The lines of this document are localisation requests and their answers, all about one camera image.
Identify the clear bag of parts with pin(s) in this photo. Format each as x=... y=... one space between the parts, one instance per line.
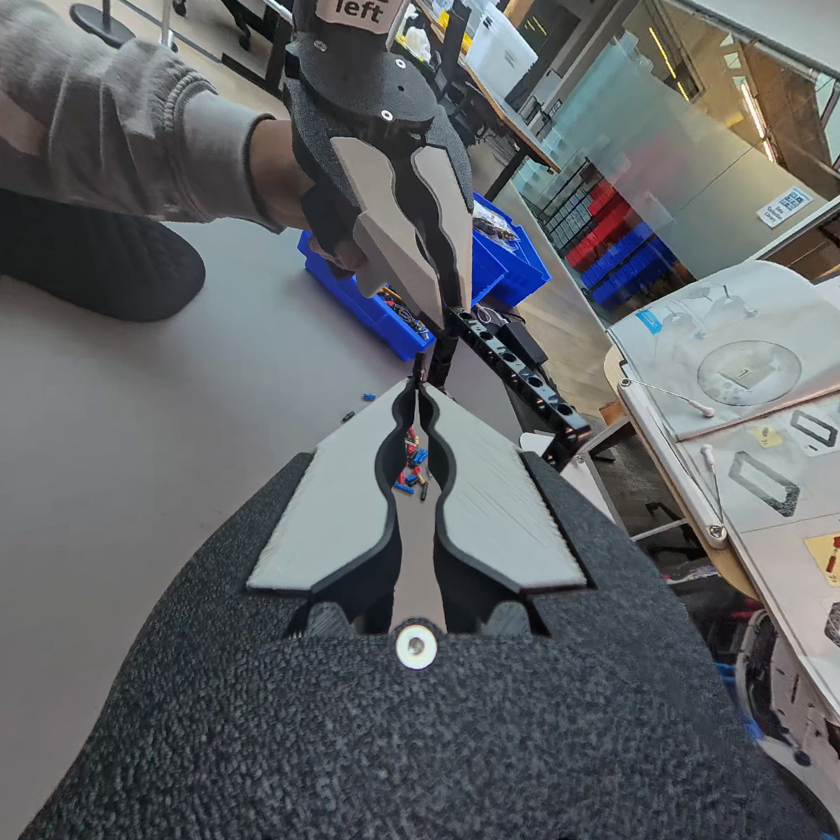
x=495 y=223

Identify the person's left hand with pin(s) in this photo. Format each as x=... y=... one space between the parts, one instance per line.
x=275 y=170

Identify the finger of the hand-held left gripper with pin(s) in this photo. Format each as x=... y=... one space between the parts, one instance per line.
x=387 y=249
x=456 y=216

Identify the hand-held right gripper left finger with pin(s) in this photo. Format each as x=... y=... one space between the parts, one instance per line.
x=328 y=518

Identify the white wall notice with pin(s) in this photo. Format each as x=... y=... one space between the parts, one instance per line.
x=784 y=207

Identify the black connector pin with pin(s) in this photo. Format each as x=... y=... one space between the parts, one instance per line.
x=418 y=371

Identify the black building frame assembly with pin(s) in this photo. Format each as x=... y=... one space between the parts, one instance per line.
x=518 y=374

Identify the blue plastic bin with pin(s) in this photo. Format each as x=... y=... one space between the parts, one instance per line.
x=518 y=275
x=354 y=308

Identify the building instruction booklet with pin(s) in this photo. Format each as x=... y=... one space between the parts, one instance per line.
x=754 y=315

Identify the rack of red storage bins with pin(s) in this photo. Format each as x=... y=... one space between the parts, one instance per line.
x=610 y=249

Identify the black power adapter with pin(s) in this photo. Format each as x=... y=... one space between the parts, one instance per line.
x=528 y=344

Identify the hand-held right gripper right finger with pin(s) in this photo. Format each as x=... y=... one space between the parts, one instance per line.
x=505 y=518

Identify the grey desk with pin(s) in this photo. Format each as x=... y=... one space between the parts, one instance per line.
x=164 y=426

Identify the heap of building parts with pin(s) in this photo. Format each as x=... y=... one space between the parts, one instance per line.
x=407 y=315

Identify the white book stand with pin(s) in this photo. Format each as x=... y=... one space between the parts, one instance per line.
x=669 y=459

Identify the black chair armrest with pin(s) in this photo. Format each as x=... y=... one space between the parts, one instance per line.
x=98 y=262

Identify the wooden top table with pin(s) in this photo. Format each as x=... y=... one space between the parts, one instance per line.
x=505 y=111

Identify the pile of small connector pins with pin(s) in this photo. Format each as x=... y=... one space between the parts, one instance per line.
x=410 y=472

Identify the person's left forearm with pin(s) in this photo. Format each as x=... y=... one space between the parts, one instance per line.
x=131 y=118

